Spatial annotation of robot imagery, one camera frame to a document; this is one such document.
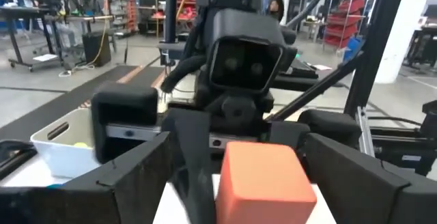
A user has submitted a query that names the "silver aluminium extrusion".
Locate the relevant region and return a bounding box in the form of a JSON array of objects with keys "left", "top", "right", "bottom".
[{"left": 354, "top": 106, "right": 376, "bottom": 157}]

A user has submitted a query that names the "plain white pillar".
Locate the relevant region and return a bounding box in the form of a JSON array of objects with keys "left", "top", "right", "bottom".
[{"left": 373, "top": 0, "right": 429, "bottom": 85}]

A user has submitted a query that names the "large orange foam block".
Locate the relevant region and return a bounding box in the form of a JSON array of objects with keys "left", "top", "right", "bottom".
[{"left": 214, "top": 141, "right": 318, "bottom": 224}]

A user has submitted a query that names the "black floor box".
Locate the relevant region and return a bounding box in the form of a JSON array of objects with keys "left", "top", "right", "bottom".
[{"left": 81, "top": 31, "right": 112, "bottom": 68}]

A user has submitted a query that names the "blue floor container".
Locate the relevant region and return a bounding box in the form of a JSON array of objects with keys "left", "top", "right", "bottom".
[{"left": 343, "top": 36, "right": 363, "bottom": 61}]

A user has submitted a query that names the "thin black frame post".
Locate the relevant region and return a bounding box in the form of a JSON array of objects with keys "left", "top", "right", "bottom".
[{"left": 163, "top": 0, "right": 179, "bottom": 44}]

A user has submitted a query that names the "thick black frame post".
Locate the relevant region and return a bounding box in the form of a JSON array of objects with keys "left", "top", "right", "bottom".
[{"left": 343, "top": 0, "right": 410, "bottom": 117}]

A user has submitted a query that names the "black base unit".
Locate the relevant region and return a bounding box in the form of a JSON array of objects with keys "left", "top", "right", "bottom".
[{"left": 370, "top": 100, "right": 437, "bottom": 177}]

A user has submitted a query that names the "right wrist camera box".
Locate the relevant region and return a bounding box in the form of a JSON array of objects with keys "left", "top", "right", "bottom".
[{"left": 206, "top": 8, "right": 286, "bottom": 94}]

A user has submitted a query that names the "person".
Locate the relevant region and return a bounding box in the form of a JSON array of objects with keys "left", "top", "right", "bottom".
[{"left": 268, "top": 0, "right": 282, "bottom": 17}]

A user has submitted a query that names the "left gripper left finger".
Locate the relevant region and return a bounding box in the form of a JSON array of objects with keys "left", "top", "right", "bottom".
[{"left": 0, "top": 131, "right": 171, "bottom": 224}]

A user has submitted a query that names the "black diagonal frame strut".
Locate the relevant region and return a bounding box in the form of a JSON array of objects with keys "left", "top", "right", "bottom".
[{"left": 266, "top": 53, "right": 363, "bottom": 122}]

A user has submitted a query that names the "white plastic bin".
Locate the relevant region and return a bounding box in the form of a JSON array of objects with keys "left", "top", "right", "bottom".
[{"left": 29, "top": 107, "right": 100, "bottom": 180}]

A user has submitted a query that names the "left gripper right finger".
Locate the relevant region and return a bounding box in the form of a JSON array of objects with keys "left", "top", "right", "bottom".
[{"left": 305, "top": 133, "right": 437, "bottom": 224}]

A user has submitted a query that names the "black work table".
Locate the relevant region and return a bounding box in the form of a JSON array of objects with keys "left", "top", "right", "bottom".
[{"left": 404, "top": 25, "right": 437, "bottom": 70}]

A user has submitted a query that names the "black desk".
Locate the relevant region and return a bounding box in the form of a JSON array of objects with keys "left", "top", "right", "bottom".
[{"left": 0, "top": 5, "right": 64, "bottom": 72}]

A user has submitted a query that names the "black braided sleeve cable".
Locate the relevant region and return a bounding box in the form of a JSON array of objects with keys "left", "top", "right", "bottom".
[{"left": 160, "top": 55, "right": 209, "bottom": 94}]

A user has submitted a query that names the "shelf with red items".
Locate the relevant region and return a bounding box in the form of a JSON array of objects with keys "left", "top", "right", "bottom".
[{"left": 107, "top": 0, "right": 138, "bottom": 36}]

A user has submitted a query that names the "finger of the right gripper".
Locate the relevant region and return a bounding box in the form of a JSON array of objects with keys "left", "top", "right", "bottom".
[{"left": 162, "top": 109, "right": 216, "bottom": 224}]

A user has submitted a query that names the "red bin rack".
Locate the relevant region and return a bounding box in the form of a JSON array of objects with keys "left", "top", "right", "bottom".
[{"left": 323, "top": 0, "right": 367, "bottom": 49}]

